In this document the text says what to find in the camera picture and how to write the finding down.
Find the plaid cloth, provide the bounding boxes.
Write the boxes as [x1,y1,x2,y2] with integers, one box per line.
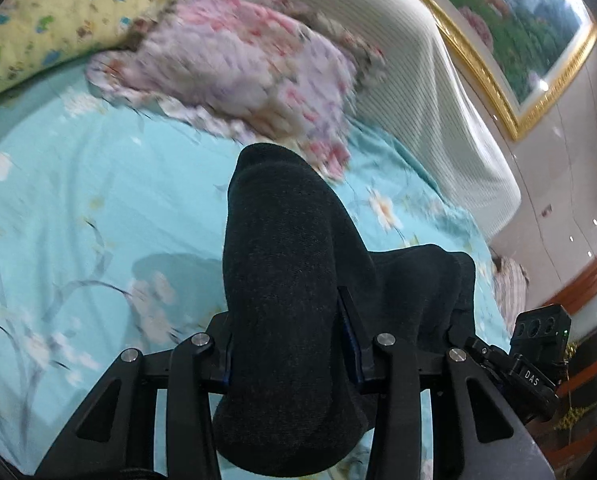
[491,256,530,333]

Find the pink purple floral pillow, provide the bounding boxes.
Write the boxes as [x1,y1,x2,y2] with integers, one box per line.
[86,0,387,181]

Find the dark wooden furniture gold trim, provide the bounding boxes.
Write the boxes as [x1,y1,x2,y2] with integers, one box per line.
[523,242,597,466]

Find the black pants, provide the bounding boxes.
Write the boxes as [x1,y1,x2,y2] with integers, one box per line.
[212,142,477,478]

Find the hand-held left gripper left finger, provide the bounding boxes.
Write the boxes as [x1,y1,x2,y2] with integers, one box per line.
[36,311,235,480]

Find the gold framed floral painting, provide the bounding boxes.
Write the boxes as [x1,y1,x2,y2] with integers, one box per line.
[373,0,597,142]

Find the white ribbed headboard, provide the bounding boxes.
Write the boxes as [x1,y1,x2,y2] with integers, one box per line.
[193,0,523,241]

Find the turquoise floral bed sheet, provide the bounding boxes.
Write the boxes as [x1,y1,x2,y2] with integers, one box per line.
[0,62,512,480]

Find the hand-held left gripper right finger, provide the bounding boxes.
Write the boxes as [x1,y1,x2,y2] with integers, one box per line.
[339,286,555,480]

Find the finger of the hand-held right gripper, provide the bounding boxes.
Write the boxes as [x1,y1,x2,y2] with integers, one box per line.
[449,324,515,378]

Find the yellow cartoon print pillow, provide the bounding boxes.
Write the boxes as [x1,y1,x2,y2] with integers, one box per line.
[0,0,194,106]

